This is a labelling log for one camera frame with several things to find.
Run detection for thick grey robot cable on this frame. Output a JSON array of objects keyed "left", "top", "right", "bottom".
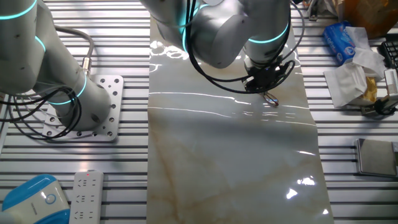
[{"left": 54, "top": 25, "right": 95, "bottom": 77}]

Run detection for grey metal bracket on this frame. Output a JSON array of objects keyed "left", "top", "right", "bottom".
[{"left": 307, "top": 0, "right": 322, "bottom": 22}]

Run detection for white tissue sheet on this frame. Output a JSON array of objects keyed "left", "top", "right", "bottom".
[{"left": 323, "top": 62, "right": 379, "bottom": 108}]

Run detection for brown cardboard box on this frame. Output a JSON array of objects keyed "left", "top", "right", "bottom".
[{"left": 337, "top": 0, "right": 398, "bottom": 40}]

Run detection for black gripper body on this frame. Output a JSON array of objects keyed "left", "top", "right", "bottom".
[{"left": 242, "top": 64, "right": 286, "bottom": 93}]

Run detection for blue tissue pack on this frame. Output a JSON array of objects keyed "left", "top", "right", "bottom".
[{"left": 322, "top": 21, "right": 357, "bottom": 65}]

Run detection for brown frame glasses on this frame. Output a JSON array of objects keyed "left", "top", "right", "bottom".
[{"left": 262, "top": 90, "right": 280, "bottom": 108}]

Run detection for black round knob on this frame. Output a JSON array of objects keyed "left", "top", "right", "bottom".
[{"left": 374, "top": 98, "right": 397, "bottom": 116}]

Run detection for black keyboard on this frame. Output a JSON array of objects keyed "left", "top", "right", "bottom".
[{"left": 379, "top": 33, "right": 398, "bottom": 68}]

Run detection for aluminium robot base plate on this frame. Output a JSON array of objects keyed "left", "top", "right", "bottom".
[{"left": 42, "top": 74, "right": 124, "bottom": 143}]

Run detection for marble pattern table mat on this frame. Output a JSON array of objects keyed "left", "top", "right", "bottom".
[{"left": 146, "top": 15, "right": 335, "bottom": 224}]

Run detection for white power strip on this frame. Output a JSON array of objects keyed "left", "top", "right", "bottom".
[{"left": 68, "top": 170, "right": 104, "bottom": 224}]

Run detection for metal corner bracket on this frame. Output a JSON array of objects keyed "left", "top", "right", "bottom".
[{"left": 360, "top": 104, "right": 379, "bottom": 118}]

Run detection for grey vented box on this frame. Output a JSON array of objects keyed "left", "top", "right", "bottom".
[{"left": 384, "top": 68, "right": 398, "bottom": 103}]

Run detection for black base cable bundle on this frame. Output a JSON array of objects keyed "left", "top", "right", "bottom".
[{"left": 0, "top": 86, "right": 82, "bottom": 141}]

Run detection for crumpled white tissue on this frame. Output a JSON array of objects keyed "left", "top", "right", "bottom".
[{"left": 346, "top": 26, "right": 387, "bottom": 80}]

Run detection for blue and white device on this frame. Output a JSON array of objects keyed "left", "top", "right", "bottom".
[{"left": 0, "top": 174, "right": 71, "bottom": 224}]

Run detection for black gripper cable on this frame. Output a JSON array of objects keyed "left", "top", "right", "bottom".
[
  {"left": 185, "top": 0, "right": 251, "bottom": 84},
  {"left": 186, "top": 0, "right": 296, "bottom": 95}
]

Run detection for yellow plastic bag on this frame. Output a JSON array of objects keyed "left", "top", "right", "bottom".
[{"left": 351, "top": 76, "right": 379, "bottom": 106}]

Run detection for square steel plate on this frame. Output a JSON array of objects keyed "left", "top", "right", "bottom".
[{"left": 355, "top": 138, "right": 398, "bottom": 179}]

